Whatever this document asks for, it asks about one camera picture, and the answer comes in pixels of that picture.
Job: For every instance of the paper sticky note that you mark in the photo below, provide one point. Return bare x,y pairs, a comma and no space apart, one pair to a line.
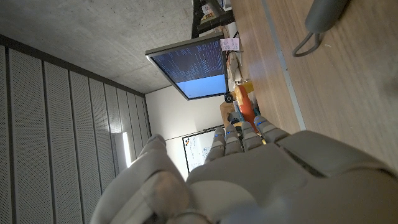
229,44

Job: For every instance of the orange teal toy airplane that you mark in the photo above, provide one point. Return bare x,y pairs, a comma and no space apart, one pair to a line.
245,105

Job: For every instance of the long ceiling light strip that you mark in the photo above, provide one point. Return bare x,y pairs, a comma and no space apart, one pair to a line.
126,149

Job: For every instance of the computer monitor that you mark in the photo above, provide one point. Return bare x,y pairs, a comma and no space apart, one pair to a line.
194,67

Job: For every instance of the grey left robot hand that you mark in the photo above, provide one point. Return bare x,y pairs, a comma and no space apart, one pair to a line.
255,180

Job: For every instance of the whiteboard with black frame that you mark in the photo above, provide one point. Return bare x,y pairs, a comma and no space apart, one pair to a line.
196,149

